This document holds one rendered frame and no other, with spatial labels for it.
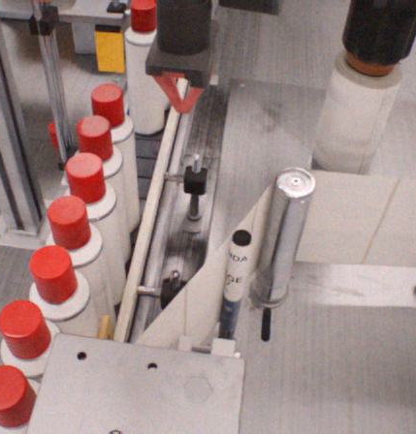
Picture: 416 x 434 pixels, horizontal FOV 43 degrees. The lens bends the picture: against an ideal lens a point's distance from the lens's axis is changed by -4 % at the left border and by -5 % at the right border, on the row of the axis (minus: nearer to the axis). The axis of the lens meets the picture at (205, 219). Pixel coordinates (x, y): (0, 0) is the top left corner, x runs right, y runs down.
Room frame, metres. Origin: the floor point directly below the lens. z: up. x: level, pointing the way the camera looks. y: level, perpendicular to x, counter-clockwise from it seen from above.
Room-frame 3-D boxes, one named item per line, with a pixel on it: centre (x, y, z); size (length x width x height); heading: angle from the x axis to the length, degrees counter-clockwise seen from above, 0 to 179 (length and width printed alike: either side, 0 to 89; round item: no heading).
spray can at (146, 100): (0.63, 0.10, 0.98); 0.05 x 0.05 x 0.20
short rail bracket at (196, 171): (0.50, 0.02, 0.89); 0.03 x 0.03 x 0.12; 86
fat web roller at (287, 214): (0.35, -0.08, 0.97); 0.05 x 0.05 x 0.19
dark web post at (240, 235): (0.28, -0.03, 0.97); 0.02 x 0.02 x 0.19
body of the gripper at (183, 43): (0.51, 0.04, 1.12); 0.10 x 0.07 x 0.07; 176
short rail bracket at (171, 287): (0.32, 0.04, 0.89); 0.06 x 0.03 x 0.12; 86
